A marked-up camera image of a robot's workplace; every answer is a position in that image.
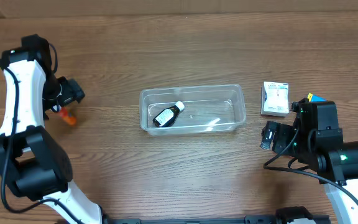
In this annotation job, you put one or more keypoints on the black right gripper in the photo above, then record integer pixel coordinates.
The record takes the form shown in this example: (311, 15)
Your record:
(274, 139)

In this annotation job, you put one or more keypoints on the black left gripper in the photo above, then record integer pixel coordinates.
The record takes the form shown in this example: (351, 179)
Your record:
(58, 104)

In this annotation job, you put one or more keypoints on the orange tube white cap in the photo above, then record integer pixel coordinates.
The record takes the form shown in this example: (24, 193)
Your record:
(67, 116)

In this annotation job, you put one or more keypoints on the dark syrup bottle white cap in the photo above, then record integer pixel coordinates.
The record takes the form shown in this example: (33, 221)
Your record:
(169, 115)

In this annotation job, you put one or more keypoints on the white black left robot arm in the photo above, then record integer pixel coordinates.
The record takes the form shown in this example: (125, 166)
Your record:
(34, 168)

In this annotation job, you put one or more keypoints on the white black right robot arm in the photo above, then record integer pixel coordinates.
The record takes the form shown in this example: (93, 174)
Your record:
(313, 146)

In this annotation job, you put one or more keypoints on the clear plastic container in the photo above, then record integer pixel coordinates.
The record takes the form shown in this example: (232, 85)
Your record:
(208, 108)

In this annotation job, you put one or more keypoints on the white medicine box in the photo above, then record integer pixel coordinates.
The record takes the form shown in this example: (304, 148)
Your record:
(274, 99)

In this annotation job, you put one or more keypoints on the blue cough drops box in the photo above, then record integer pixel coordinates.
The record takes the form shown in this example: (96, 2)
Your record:
(314, 98)

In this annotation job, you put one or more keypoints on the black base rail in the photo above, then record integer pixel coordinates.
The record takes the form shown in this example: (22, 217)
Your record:
(288, 215)

